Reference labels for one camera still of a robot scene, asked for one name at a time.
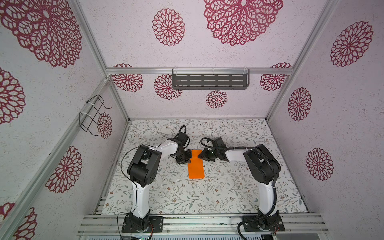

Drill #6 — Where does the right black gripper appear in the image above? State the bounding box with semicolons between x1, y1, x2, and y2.
197;147;220;162

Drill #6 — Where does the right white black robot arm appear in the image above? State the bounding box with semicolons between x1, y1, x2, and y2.
198;145;281;220

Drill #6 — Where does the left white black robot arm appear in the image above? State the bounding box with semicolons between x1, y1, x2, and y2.
127;138;192;219

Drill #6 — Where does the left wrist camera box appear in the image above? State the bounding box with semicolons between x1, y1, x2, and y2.
175;132;189;146

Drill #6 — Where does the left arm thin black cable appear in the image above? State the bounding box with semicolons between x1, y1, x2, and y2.
116;146;142;238

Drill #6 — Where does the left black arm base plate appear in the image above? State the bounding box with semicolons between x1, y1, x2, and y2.
121;216;164;233

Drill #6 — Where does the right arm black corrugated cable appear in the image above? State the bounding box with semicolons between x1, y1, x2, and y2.
200;137;280;240

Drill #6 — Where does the grey slotted wall shelf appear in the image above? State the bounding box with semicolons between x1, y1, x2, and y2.
171;69;250;90

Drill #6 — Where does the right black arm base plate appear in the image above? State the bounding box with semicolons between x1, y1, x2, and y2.
242;216;286;232

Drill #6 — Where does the black wire wall basket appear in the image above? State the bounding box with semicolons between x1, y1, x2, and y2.
79;95;113;139

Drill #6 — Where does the aluminium front rail frame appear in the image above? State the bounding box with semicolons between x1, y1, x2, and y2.
76;213;330;237

